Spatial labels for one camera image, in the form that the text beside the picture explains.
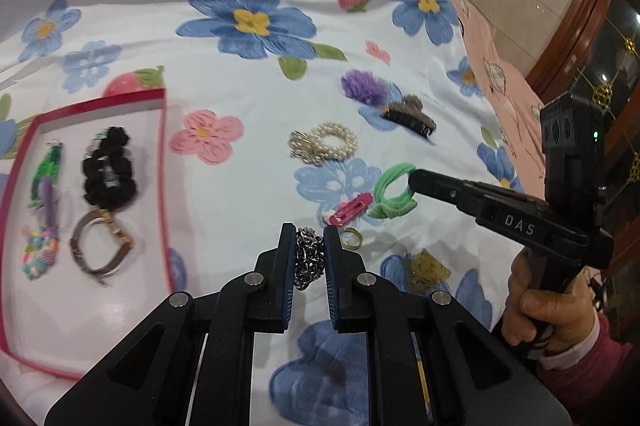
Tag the yellow claw hair clip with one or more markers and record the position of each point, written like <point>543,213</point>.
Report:
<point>425,271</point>

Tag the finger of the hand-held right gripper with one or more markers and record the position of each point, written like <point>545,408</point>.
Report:
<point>440,188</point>
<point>500,193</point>

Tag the purple fluffy hair clip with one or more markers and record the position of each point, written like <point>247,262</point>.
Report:
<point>362,86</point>

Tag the red cardboard box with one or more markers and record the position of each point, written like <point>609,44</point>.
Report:
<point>125,311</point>

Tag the blue floral blanket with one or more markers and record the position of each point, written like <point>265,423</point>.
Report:
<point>280,96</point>

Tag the black scrunchie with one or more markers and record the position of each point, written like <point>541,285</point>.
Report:
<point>107,186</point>

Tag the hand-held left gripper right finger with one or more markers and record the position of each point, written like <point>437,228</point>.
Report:
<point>332,276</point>

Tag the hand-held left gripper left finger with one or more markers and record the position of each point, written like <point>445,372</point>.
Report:
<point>287,276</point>

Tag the pink snap hair clip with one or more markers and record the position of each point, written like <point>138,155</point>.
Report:
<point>350,208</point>

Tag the person's right hand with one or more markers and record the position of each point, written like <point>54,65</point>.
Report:
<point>545,316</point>

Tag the dark claw hair clip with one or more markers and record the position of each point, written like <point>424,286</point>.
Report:
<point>405,116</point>

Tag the brown wooden furniture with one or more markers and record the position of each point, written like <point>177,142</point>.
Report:
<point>575,36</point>

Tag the person's right forearm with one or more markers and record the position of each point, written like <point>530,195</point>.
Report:
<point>600,381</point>

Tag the pink printed sheet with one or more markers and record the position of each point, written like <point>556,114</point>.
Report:
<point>490,76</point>

